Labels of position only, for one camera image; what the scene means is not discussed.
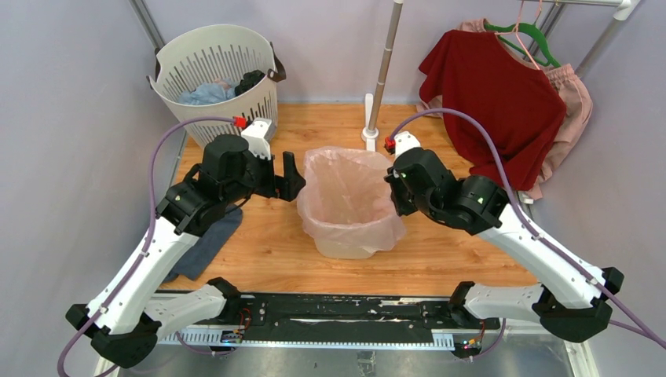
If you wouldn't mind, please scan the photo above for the green clothes hanger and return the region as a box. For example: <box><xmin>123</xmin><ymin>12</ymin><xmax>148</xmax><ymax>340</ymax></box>
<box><xmin>483</xmin><ymin>20</ymin><xmax>562</xmax><ymax>68</ymax></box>

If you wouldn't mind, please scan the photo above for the pink plastic trash bag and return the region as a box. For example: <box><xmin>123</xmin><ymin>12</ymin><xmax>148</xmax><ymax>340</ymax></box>
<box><xmin>297</xmin><ymin>146</ymin><xmax>407</xmax><ymax>252</ymax></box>

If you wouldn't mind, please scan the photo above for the corner aluminium profile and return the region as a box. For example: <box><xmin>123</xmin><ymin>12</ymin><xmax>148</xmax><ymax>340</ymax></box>
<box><xmin>129</xmin><ymin>0</ymin><xmax>166</xmax><ymax>49</ymax></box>

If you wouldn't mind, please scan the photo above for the white slotted laundry basket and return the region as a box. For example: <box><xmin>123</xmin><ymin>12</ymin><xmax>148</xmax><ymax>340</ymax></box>
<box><xmin>148</xmin><ymin>24</ymin><xmax>286</xmax><ymax>147</ymax></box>

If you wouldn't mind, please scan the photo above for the red t-shirt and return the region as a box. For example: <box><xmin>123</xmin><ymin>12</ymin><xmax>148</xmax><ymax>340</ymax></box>
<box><xmin>419</xmin><ymin>30</ymin><xmax>566</xmax><ymax>191</ymax></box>

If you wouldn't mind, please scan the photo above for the blue plastic bag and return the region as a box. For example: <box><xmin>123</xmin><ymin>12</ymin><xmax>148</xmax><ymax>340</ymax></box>
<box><xmin>177</xmin><ymin>79</ymin><xmax>236</xmax><ymax>106</ymax></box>

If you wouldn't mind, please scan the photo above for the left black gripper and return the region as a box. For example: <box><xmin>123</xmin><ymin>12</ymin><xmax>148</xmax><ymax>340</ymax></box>
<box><xmin>223</xmin><ymin>144</ymin><xmax>306</xmax><ymax>205</ymax></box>

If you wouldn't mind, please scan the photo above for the pink clothes hanger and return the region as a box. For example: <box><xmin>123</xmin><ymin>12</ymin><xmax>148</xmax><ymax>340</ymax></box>
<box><xmin>487</xmin><ymin>1</ymin><xmax>545</xmax><ymax>70</ymax></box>

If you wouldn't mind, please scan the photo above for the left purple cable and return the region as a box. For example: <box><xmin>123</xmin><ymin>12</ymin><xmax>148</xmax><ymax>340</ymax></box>
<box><xmin>56</xmin><ymin>115</ymin><xmax>246</xmax><ymax>377</ymax></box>

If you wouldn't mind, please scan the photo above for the aluminium frame rail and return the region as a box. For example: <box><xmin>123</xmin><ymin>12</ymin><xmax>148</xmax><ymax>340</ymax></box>
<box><xmin>93</xmin><ymin>292</ymin><xmax>599</xmax><ymax>377</ymax></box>

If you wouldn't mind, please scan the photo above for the grey-blue cloth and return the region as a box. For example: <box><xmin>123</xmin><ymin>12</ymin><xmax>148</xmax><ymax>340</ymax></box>
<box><xmin>163</xmin><ymin>205</ymin><xmax>243</xmax><ymax>283</ymax></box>

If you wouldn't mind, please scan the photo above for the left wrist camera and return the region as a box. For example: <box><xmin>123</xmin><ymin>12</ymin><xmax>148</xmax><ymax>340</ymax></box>
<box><xmin>232</xmin><ymin>116</ymin><xmax>274</xmax><ymax>160</ymax></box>

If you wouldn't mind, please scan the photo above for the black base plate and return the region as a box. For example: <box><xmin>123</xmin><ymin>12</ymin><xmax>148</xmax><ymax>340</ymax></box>
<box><xmin>189</xmin><ymin>292</ymin><xmax>502</xmax><ymax>346</ymax></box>

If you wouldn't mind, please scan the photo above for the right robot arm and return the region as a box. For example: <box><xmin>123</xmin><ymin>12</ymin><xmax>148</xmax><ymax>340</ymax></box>
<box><xmin>385</xmin><ymin>147</ymin><xmax>624</xmax><ymax>342</ymax></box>

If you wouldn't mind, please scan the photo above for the beige plastic trash bin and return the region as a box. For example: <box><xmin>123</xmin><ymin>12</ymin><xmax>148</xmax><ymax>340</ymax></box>
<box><xmin>314</xmin><ymin>240</ymin><xmax>378</xmax><ymax>260</ymax></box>

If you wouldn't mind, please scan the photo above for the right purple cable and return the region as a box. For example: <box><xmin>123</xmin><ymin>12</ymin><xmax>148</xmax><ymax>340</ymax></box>
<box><xmin>390</xmin><ymin>108</ymin><xmax>666</xmax><ymax>361</ymax></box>

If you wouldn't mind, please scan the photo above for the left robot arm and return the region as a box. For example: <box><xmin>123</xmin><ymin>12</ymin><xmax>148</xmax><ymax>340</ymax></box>
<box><xmin>66</xmin><ymin>134</ymin><xmax>306</xmax><ymax>368</ymax></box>

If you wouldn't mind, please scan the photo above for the right rack pole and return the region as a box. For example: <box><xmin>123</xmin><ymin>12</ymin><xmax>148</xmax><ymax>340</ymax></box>
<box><xmin>535</xmin><ymin>0</ymin><xmax>640</xmax><ymax>79</ymax></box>

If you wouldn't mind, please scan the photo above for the pink garment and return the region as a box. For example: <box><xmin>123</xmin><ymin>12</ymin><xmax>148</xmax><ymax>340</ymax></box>
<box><xmin>415</xmin><ymin>18</ymin><xmax>595</xmax><ymax>201</ymax></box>

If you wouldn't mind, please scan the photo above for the purple cable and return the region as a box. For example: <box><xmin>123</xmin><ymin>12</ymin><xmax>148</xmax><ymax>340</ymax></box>
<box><xmin>390</xmin><ymin>108</ymin><xmax>666</xmax><ymax>361</ymax></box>
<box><xmin>56</xmin><ymin>115</ymin><xmax>246</xmax><ymax>377</ymax></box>

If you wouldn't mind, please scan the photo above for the black plastic bag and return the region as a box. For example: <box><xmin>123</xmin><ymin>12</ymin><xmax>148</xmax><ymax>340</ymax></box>
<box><xmin>234</xmin><ymin>69</ymin><xmax>265</xmax><ymax>97</ymax></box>

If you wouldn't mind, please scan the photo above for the clothes rack pole with foot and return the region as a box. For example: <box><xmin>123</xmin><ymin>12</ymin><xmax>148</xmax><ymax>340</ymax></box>
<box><xmin>360</xmin><ymin>0</ymin><xmax>404</xmax><ymax>152</ymax></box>

